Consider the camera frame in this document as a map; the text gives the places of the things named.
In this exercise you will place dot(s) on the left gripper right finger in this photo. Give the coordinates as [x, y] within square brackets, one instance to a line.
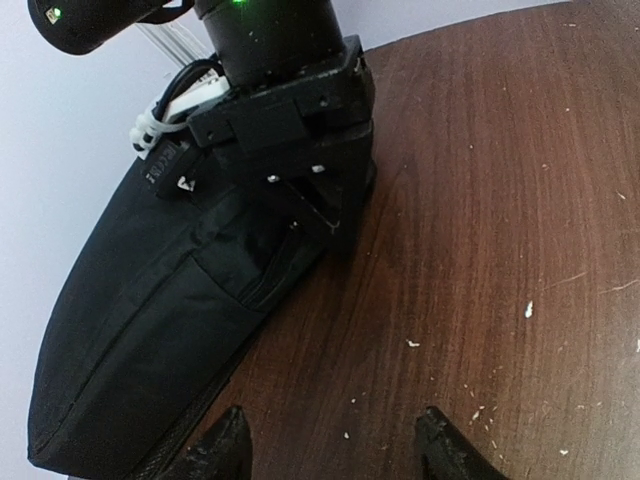
[443, 451]

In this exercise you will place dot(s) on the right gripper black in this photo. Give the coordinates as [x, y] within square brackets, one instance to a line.
[298, 120]

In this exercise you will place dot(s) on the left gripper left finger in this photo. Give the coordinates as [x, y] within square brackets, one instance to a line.
[224, 452]

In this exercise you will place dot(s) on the black student bag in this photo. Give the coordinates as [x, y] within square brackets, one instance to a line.
[153, 318]

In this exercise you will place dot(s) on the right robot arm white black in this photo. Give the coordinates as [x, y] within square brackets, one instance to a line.
[80, 27]

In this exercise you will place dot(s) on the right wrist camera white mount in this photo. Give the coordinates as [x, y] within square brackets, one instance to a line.
[165, 147]

